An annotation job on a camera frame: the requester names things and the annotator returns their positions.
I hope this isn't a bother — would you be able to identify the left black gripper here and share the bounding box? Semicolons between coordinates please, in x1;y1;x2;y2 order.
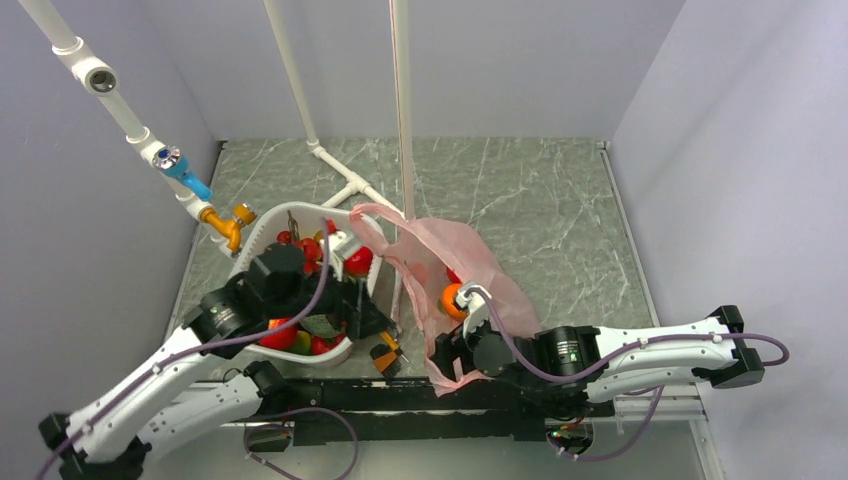
269;253;397;339

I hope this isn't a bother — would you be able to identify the pink plastic bag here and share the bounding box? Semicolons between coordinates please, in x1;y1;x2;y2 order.
349;203;541;355

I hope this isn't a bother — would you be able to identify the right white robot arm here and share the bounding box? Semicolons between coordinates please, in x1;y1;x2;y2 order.
430;282;766;415

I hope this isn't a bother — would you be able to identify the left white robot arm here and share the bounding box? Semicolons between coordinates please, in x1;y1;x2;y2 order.
38;231;390;479

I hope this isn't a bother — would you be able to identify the orange fake fruit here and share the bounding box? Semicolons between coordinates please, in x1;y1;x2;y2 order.
439;283;467;321

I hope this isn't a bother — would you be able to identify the red fake fruit in bag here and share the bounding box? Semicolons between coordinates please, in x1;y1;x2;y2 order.
445;267;462;284

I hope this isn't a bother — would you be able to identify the silver wrench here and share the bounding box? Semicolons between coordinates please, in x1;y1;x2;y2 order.
388;260;403;331

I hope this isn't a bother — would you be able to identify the red apple front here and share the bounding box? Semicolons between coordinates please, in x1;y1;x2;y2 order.
257;318;299;351

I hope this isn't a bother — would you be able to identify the white plastic basket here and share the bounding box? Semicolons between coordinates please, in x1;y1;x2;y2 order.
231;202;382;369

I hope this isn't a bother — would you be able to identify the white pipe with faucet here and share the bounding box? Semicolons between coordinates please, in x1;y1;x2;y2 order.
20;1;257;258

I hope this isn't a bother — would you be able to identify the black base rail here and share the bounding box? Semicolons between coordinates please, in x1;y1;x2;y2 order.
247;377;615;446

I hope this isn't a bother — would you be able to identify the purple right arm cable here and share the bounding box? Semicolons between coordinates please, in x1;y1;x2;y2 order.
466;288;791;465

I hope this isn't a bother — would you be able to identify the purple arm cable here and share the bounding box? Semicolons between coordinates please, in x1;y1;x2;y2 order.
33;218;333;480
466;288;791;465

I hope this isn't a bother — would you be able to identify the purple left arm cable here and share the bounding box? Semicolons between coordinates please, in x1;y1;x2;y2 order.
33;218;333;480

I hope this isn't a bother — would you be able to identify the white PVC pipe frame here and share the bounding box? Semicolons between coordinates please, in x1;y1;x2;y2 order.
263;1;416;219

